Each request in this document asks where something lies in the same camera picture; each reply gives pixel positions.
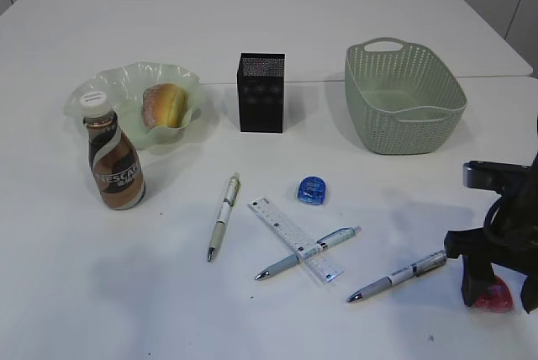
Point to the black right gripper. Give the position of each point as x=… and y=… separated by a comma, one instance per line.
x=509, y=239

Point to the sugared bread roll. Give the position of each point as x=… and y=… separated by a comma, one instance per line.
x=163, y=105

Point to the Nescafe coffee bottle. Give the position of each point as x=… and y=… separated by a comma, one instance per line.
x=113, y=161

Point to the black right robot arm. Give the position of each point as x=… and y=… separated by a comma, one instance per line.
x=520, y=198

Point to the white pen grey grip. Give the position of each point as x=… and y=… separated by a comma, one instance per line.
x=413, y=270

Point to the blue clear pen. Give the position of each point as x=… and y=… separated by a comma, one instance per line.
x=332, y=239

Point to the green plastic woven basket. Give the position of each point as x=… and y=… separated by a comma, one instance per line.
x=401, y=102

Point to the black mesh pen holder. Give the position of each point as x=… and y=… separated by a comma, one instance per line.
x=260, y=87

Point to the clear plastic ruler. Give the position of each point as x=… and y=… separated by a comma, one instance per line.
x=310, y=252

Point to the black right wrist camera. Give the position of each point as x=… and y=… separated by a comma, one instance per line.
x=494, y=176

